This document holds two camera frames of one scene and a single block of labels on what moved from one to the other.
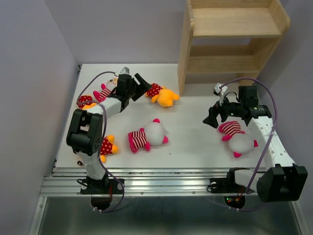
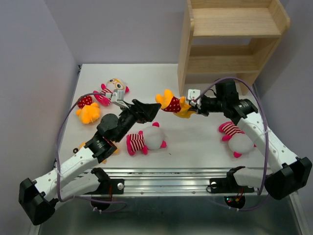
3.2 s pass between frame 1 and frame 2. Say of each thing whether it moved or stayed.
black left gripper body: moved
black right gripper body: moved
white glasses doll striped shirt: stayed
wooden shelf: stayed
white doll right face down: stayed
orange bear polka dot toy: moved
